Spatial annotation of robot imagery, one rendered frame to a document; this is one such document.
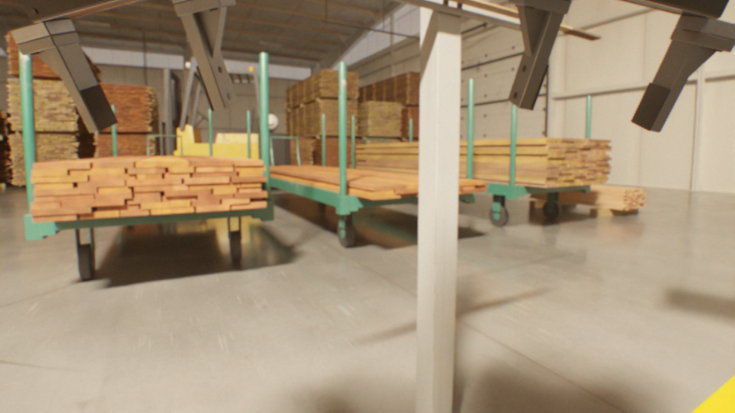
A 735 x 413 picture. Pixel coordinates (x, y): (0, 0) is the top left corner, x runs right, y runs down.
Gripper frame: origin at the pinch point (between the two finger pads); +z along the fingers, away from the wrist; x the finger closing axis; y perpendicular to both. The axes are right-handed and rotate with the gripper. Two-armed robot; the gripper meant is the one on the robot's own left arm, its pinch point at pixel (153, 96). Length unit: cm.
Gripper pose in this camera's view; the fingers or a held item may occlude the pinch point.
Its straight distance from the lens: 40.3
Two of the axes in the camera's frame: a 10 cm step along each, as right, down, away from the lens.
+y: 0.9, -4.7, 8.8
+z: 1.8, 8.7, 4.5
